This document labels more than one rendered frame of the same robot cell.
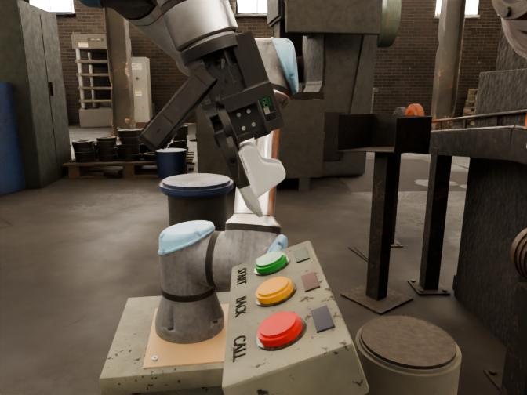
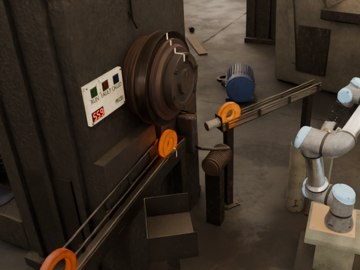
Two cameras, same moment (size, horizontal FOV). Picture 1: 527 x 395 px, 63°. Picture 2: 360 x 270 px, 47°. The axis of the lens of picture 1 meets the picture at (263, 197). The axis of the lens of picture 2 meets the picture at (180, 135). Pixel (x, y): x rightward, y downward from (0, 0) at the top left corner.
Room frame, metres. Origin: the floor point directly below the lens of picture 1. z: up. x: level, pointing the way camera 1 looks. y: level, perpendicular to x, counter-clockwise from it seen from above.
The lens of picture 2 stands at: (2.73, 0.33, 1.88)
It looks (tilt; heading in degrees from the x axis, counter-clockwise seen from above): 30 degrees down; 211
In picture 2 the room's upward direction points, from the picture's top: 4 degrees counter-clockwise
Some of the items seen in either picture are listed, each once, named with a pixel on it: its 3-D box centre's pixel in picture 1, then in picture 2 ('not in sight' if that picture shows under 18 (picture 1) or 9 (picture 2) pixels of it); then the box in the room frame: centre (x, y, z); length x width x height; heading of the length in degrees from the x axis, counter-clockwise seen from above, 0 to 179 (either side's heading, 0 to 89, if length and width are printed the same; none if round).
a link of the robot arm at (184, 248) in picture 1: (190, 254); (341, 199); (0.86, 0.15, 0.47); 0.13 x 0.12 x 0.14; 78
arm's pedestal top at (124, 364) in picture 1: (190, 334); (338, 226); (0.86, 0.16, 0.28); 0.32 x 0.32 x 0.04; 8
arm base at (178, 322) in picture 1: (189, 304); (339, 216); (0.86, 0.16, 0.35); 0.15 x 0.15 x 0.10
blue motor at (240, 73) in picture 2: not in sight; (240, 81); (-1.11, -1.22, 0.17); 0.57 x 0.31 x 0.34; 22
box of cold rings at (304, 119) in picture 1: (256, 139); not in sight; (3.84, 0.06, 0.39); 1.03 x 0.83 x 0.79; 96
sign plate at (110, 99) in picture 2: not in sight; (105, 95); (1.46, -0.82, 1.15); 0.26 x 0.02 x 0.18; 2
